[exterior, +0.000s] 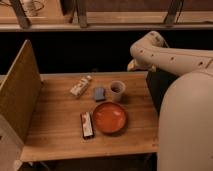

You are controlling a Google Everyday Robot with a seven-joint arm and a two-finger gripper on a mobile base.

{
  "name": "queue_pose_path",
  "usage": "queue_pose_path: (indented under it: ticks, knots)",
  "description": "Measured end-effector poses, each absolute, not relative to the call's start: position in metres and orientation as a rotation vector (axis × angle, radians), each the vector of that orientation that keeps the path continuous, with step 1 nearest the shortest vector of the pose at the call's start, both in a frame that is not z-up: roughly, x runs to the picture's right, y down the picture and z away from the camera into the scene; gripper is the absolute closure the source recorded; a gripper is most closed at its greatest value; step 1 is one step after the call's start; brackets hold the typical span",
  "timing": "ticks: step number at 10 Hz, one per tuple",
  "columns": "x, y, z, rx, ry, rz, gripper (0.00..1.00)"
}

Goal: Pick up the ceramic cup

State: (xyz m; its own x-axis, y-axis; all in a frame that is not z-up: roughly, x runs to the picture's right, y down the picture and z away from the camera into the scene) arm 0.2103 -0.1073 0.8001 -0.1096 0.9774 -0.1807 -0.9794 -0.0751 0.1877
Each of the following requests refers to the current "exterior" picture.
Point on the black rectangular snack box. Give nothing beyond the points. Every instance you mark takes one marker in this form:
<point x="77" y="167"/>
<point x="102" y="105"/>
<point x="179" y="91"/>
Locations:
<point x="86" y="124"/>

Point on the wooden shelf frame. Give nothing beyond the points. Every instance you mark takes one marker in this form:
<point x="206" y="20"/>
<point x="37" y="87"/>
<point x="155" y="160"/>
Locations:
<point x="106" y="15"/>

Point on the grey ceramic cup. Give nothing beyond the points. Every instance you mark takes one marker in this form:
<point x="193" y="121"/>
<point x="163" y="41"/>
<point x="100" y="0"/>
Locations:
<point x="117" y="89"/>

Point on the blue rectangular sponge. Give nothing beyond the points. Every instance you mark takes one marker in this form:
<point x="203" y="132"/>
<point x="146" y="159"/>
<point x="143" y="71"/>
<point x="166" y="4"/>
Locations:
<point x="99" y="93"/>

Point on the white object on shelf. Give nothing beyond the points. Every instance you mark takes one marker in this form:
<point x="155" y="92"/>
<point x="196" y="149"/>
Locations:
<point x="30" y="8"/>

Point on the wooden side panel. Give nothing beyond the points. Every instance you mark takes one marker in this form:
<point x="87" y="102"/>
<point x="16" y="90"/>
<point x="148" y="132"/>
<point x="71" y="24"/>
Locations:
<point x="19" y="92"/>

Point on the white and yellow gripper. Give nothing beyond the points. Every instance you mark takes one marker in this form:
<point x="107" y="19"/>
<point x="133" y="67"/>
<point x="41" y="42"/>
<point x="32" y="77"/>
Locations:
<point x="134" y="65"/>

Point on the small white carton box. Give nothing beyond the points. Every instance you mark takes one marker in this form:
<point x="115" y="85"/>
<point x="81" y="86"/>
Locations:
<point x="78" y="89"/>

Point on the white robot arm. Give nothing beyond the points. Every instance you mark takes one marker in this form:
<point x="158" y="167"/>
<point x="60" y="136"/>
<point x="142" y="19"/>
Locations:
<point x="185" y="133"/>

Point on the orange round bowl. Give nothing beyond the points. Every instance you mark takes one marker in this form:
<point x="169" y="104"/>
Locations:
<point x="109" y="117"/>

